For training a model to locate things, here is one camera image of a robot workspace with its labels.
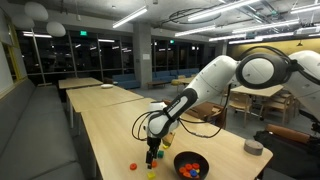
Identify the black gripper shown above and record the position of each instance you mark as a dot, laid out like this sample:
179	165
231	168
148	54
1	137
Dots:
152	154

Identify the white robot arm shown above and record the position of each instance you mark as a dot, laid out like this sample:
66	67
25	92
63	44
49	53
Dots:
299	73

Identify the orange rings in bowl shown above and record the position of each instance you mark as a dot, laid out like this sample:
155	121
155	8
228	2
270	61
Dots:
188	168

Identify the black bowl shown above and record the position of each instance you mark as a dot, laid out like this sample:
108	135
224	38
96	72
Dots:
191	166

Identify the green cube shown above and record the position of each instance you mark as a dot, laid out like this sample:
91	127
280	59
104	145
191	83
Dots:
160	154

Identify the yellow cube near edge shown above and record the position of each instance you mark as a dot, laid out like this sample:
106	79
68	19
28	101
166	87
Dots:
151	175

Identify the wooden work table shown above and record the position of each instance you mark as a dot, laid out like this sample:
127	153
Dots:
121	157

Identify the blue sofa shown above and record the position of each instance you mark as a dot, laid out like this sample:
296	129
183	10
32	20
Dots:
126	81

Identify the white plate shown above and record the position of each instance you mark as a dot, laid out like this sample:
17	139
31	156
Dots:
106	86

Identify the grey round puck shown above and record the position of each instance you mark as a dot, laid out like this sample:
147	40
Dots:
253	147

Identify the grey bench sofa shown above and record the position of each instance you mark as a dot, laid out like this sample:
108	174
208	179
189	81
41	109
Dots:
35	142

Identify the long wooden dining table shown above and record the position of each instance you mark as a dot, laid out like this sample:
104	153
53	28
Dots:
241	97

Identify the brown leather chair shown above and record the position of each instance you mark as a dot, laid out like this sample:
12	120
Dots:
288	133

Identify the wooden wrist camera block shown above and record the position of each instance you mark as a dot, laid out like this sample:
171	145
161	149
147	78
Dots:
168	139

